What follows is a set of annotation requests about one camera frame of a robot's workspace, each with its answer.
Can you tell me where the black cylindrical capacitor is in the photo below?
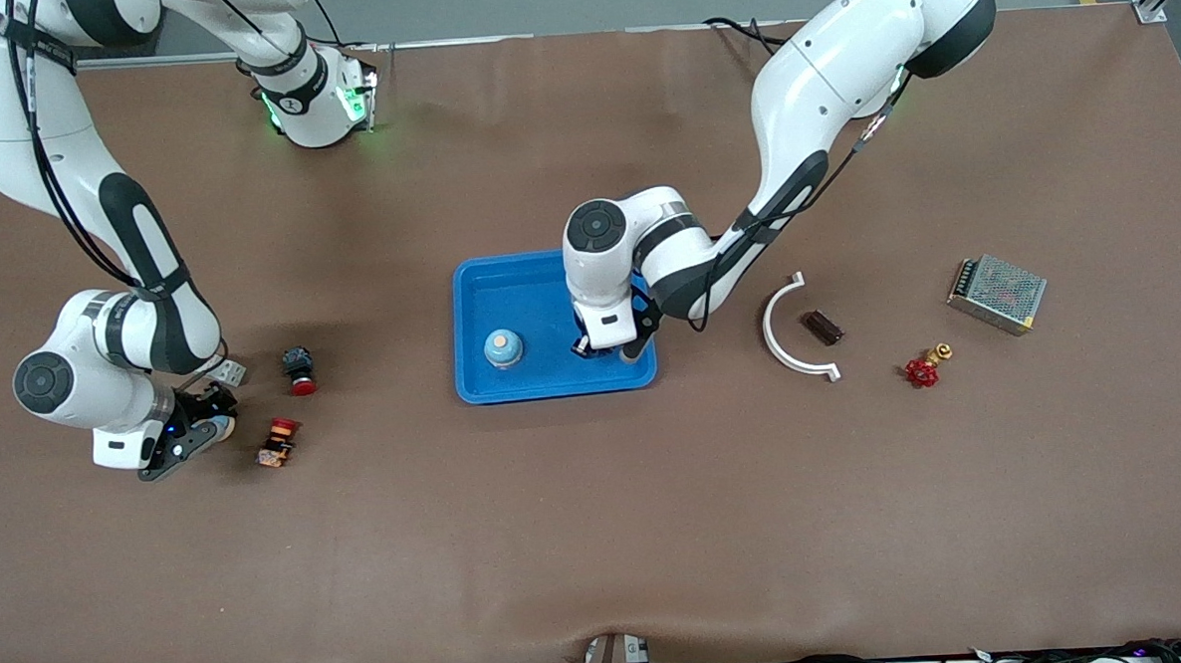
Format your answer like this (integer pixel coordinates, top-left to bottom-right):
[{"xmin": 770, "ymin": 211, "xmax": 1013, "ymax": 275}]
[{"xmin": 802, "ymin": 308, "xmax": 846, "ymax": 348}]

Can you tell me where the black base cable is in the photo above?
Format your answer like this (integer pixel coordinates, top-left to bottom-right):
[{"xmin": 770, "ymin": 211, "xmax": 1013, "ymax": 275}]
[
  {"xmin": 702, "ymin": 12, "xmax": 791, "ymax": 61},
  {"xmin": 305, "ymin": 0, "xmax": 382, "ymax": 58}
]

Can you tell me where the red handled brass valve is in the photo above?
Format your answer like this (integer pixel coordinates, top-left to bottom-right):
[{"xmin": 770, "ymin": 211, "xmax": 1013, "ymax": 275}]
[{"xmin": 902, "ymin": 341, "xmax": 956, "ymax": 389}]

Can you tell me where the red mushroom emergency button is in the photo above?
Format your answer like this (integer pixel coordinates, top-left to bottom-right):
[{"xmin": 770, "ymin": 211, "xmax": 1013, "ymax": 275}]
[{"xmin": 281, "ymin": 344, "xmax": 322, "ymax": 397}]

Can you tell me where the blue plastic tray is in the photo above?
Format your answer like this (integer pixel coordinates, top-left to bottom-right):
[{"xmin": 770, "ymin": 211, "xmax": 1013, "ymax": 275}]
[{"xmin": 448, "ymin": 244, "xmax": 660, "ymax": 407}]

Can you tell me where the red orange push switch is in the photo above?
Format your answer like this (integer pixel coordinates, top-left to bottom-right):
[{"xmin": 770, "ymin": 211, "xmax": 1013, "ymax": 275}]
[{"xmin": 254, "ymin": 415, "xmax": 304, "ymax": 470}]

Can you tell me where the metal mesh power supply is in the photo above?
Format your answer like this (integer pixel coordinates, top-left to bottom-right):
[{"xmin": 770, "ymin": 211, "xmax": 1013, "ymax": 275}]
[{"xmin": 944, "ymin": 251, "xmax": 1052, "ymax": 339}]

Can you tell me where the white curved bracket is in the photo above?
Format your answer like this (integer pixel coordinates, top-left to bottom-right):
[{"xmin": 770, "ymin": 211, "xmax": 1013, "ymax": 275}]
[{"xmin": 760, "ymin": 270, "xmax": 841, "ymax": 385}]

